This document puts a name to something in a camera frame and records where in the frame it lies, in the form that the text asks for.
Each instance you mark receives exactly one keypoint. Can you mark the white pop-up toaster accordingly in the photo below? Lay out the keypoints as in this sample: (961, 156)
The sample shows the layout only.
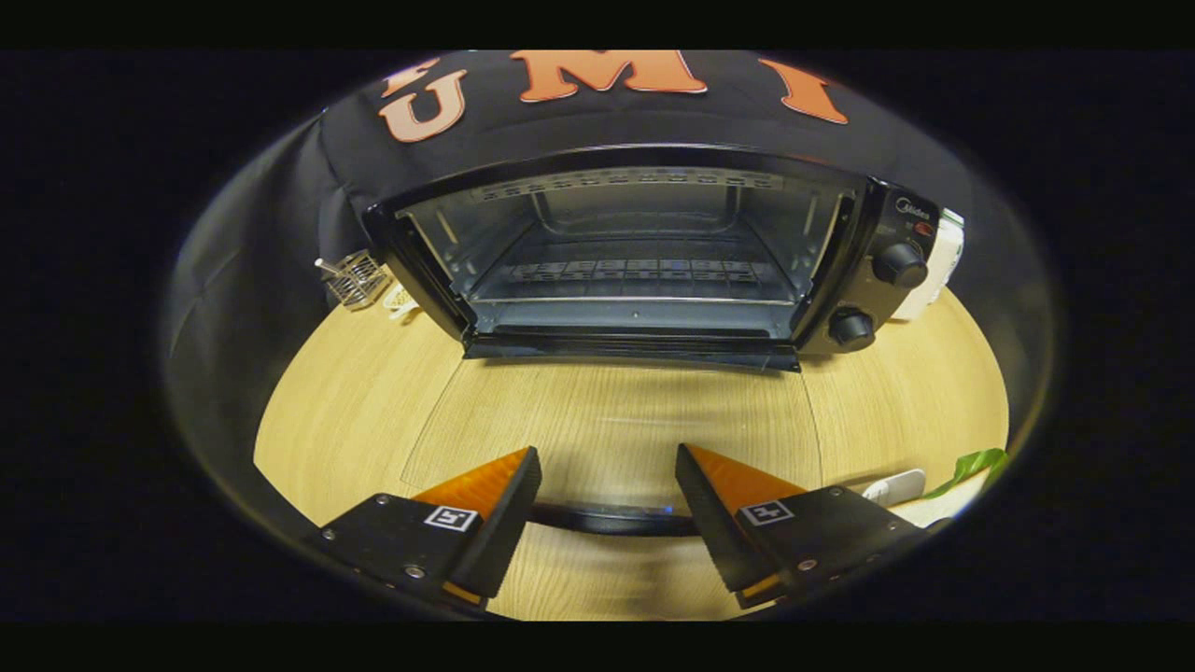
(938, 271)

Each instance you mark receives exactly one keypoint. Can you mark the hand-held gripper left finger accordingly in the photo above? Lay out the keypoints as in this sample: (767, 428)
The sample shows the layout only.
(504, 523)

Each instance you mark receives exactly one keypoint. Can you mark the black toaster oven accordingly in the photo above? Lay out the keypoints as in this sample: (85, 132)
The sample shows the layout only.
(868, 299)

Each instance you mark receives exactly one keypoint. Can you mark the lettuce sandwich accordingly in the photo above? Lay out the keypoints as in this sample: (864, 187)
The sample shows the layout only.
(976, 462)

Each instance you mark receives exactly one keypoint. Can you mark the small white plastic object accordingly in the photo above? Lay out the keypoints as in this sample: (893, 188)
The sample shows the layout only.
(894, 487)

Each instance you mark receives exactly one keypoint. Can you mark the small white item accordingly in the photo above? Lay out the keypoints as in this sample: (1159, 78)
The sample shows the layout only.
(401, 300)

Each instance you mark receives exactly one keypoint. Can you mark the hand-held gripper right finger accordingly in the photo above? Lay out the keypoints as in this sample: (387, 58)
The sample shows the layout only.
(714, 523)

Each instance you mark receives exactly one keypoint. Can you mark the black backdrop cloth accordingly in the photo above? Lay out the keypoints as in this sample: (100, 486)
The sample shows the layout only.
(560, 126)

